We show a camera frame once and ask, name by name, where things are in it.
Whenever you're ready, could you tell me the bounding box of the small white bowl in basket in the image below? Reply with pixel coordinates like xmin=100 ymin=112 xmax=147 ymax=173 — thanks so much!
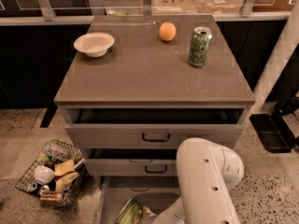
xmin=34 ymin=165 xmax=55 ymax=185

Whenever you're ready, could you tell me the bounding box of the black wire basket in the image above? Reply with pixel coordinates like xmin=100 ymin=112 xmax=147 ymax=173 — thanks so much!
xmin=15 ymin=140 xmax=88 ymax=207

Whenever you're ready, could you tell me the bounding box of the grey drawer cabinet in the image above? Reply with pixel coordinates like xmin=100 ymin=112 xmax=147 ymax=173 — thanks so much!
xmin=53 ymin=14 xmax=256 ymax=224

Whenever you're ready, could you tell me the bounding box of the grey top drawer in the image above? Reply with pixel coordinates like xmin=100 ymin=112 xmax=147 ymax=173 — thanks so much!
xmin=66 ymin=108 xmax=243 ymax=149

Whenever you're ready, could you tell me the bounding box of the green rice chip bag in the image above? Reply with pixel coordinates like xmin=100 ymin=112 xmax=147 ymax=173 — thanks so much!
xmin=114 ymin=198 xmax=156 ymax=224

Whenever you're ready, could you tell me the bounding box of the green soda can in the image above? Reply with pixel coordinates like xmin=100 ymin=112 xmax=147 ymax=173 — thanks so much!
xmin=188 ymin=26 xmax=212 ymax=67

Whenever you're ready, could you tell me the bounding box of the clear plastic bottle in basket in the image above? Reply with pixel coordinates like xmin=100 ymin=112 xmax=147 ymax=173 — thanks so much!
xmin=42 ymin=141 xmax=70 ymax=161

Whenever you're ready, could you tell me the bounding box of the grey middle drawer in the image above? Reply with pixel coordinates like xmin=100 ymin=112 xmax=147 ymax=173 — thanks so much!
xmin=82 ymin=148 xmax=177 ymax=177

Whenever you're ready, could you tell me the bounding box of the yellow sponge in basket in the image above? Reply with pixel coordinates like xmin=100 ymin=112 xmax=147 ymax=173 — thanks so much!
xmin=54 ymin=160 xmax=75 ymax=176

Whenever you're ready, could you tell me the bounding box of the white ceramic bowl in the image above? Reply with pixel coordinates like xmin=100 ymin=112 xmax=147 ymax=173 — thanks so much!
xmin=74 ymin=33 xmax=114 ymax=58

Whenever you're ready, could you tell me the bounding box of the grey drawer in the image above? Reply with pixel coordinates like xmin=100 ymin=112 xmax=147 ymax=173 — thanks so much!
xmin=97 ymin=176 xmax=180 ymax=224
xmin=82 ymin=148 xmax=177 ymax=177
xmin=66 ymin=108 xmax=243 ymax=149

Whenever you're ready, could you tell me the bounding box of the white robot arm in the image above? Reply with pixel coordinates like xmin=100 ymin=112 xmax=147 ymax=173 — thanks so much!
xmin=152 ymin=138 xmax=298 ymax=224

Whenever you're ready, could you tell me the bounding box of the grey bottom drawer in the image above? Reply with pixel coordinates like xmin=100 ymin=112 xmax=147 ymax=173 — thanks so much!
xmin=97 ymin=176 xmax=180 ymax=224

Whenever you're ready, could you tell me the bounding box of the orange fruit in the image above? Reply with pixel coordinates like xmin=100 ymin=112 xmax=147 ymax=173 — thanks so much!
xmin=159 ymin=22 xmax=176 ymax=42

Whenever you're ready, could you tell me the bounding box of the cardboard box left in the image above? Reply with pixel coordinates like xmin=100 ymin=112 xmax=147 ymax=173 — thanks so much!
xmin=151 ymin=0 xmax=197 ymax=15

